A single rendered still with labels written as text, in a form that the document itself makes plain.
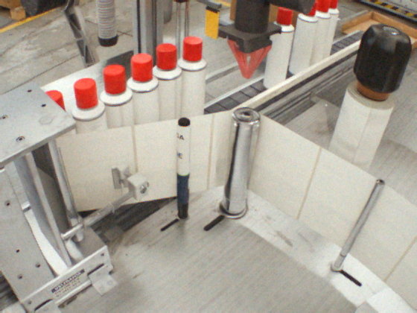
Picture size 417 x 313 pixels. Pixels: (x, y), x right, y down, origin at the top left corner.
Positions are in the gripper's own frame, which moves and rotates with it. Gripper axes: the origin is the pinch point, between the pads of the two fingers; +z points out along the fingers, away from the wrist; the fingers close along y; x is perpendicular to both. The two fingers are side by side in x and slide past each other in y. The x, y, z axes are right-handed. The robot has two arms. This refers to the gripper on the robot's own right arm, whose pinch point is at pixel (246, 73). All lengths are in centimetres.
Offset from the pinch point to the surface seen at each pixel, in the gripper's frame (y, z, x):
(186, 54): -9.4, -4.6, 5.8
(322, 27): 35.5, 0.0, 4.2
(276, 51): 17.7, 2.6, 5.6
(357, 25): 97, 17, 18
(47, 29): 79, 93, 291
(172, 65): -13.1, -4.0, 5.2
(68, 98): -16.2, 17.6, 42.8
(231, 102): 7.0, 13.4, 8.7
